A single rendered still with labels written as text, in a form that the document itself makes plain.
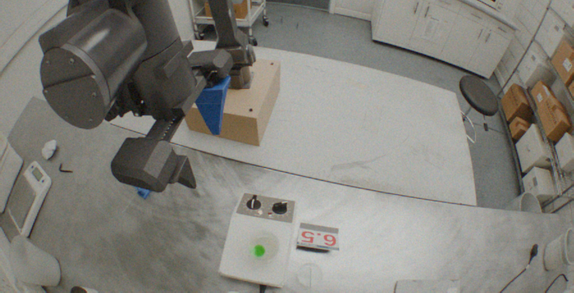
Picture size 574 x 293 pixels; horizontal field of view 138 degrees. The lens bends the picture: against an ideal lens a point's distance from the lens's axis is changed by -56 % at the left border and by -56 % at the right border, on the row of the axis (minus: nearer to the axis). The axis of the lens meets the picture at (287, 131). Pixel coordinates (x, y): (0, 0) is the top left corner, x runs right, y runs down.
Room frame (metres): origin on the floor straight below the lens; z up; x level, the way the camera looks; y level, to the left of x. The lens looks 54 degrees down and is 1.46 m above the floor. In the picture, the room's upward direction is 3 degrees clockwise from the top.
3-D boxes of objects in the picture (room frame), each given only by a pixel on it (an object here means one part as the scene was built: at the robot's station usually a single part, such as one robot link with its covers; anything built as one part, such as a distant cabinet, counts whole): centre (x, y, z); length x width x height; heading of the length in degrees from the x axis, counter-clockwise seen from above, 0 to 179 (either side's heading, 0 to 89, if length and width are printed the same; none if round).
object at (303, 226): (0.12, -0.08, 0.92); 0.09 x 0.06 x 0.04; 81
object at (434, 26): (2.18, -1.48, 0.40); 0.24 x 0.01 x 0.30; 79
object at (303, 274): (0.03, -0.06, 0.91); 0.06 x 0.06 x 0.02
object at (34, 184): (0.05, 0.90, 0.92); 0.26 x 0.19 x 0.05; 163
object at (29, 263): (-0.16, 0.67, 0.97); 0.18 x 0.13 x 0.15; 170
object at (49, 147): (0.26, 0.87, 0.92); 0.08 x 0.08 x 0.04; 73
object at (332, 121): (0.52, -0.03, 0.45); 1.20 x 0.48 x 0.90; 79
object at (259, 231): (0.07, 0.03, 1.02); 0.06 x 0.05 x 0.08; 20
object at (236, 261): (0.07, 0.05, 0.98); 0.12 x 0.12 x 0.01; 84
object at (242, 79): (0.48, 0.13, 1.04); 0.07 x 0.07 x 0.06; 86
